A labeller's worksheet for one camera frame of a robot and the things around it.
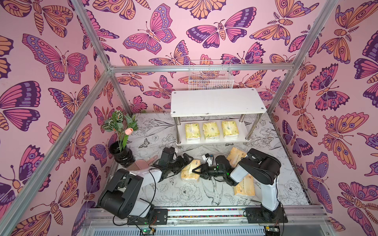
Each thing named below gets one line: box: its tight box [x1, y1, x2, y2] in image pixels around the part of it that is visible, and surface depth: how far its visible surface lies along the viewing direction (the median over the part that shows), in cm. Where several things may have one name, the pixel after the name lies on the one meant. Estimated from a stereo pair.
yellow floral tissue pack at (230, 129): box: [221, 120, 240, 139], surface depth 99 cm
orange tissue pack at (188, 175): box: [180, 159, 202, 182], surface depth 85 cm
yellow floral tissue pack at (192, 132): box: [185, 122, 201, 142], surface depth 98 cm
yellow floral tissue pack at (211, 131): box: [202, 121, 221, 140], surface depth 99 cm
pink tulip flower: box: [124, 127, 134, 136], surface depth 76 cm
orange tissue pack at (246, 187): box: [233, 173, 255, 197], surface depth 81 cm
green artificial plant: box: [101, 110, 139, 152], surface depth 77 cm
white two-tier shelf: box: [170, 87, 267, 146], surface depth 83 cm
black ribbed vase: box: [109, 140, 136, 168], surface depth 86 cm
